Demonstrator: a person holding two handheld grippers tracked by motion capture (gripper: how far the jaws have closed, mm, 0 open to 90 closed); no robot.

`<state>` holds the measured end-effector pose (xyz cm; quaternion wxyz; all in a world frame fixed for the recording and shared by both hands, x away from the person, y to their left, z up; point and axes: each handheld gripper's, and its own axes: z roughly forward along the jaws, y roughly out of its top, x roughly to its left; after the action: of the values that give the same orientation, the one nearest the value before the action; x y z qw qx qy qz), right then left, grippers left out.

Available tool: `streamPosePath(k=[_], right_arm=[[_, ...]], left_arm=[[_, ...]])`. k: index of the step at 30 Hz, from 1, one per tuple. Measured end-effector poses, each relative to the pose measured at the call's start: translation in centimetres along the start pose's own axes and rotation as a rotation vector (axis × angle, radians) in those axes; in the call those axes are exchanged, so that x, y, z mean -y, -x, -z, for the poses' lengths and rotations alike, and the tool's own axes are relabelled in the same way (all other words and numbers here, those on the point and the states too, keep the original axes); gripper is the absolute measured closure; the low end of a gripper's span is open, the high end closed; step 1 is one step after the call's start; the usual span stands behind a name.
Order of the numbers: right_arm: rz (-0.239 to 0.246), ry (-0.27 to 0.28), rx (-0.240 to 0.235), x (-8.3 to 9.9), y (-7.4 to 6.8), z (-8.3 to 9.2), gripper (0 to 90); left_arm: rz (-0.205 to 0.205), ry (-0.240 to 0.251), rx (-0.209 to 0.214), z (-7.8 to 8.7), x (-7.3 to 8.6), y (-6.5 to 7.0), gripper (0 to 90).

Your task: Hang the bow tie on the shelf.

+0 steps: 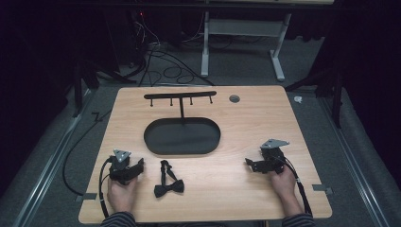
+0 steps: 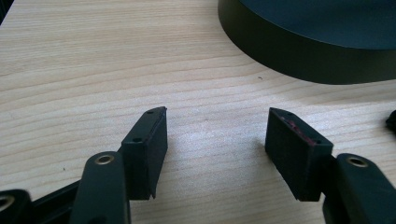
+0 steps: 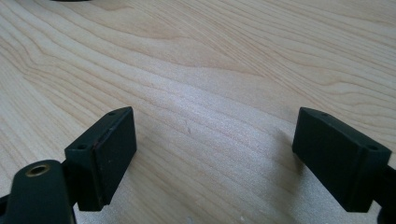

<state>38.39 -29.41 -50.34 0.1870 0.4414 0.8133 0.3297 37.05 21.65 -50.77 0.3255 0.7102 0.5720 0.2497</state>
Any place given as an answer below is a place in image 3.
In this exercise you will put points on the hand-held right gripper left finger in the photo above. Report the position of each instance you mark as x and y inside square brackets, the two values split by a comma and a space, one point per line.
[102, 161]

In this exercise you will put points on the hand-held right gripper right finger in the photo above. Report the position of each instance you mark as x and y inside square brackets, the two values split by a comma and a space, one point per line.
[339, 161]

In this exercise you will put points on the dark object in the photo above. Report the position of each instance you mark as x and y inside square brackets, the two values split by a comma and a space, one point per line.
[70, 0]

